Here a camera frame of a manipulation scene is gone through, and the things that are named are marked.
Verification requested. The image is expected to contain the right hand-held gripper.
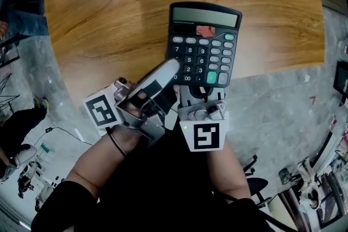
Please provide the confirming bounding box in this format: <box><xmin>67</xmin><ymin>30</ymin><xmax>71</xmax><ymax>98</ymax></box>
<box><xmin>178</xmin><ymin>86</ymin><xmax>229</xmax><ymax>152</ymax></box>

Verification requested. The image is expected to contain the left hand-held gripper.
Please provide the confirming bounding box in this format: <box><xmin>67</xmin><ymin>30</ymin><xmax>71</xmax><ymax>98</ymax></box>
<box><xmin>83</xmin><ymin>58</ymin><xmax>181</xmax><ymax>148</ymax></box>

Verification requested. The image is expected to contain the black calculator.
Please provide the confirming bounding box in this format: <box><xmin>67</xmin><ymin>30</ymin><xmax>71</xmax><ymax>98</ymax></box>
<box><xmin>165</xmin><ymin>2</ymin><xmax>243</xmax><ymax>88</ymax></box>

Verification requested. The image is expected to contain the person's right forearm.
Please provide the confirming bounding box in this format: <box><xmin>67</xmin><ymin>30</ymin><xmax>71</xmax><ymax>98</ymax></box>
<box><xmin>206</xmin><ymin>143</ymin><xmax>252</xmax><ymax>203</ymax></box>

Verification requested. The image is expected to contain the person's left forearm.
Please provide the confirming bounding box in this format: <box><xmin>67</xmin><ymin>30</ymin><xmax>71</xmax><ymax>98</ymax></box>
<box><xmin>65</xmin><ymin>126</ymin><xmax>142</xmax><ymax>199</ymax></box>

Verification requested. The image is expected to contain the black wrist band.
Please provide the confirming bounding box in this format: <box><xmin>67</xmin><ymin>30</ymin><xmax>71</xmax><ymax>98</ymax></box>
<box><xmin>105</xmin><ymin>127</ymin><xmax>128</xmax><ymax>158</ymax></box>

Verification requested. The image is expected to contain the person's black shirt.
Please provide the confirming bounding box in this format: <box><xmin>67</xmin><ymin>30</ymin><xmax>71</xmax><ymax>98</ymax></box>
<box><xmin>31</xmin><ymin>127</ymin><xmax>272</xmax><ymax>232</ymax></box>

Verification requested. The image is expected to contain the black office chair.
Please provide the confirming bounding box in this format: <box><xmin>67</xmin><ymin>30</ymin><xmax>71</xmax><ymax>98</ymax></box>
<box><xmin>241</xmin><ymin>154</ymin><xmax>272</xmax><ymax>209</ymax></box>

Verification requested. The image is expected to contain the black flat monitor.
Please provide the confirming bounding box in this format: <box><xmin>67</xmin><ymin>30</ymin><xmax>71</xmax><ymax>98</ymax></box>
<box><xmin>333</xmin><ymin>61</ymin><xmax>348</xmax><ymax>104</ymax></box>

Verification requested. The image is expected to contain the clear water jug red label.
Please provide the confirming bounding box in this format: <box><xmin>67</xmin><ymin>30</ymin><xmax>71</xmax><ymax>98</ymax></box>
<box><xmin>337</xmin><ymin>39</ymin><xmax>348</xmax><ymax>57</ymax></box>

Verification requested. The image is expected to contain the black power cable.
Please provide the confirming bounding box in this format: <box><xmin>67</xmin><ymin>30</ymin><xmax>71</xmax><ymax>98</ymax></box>
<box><xmin>45</xmin><ymin>126</ymin><xmax>95</xmax><ymax>146</ymax></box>

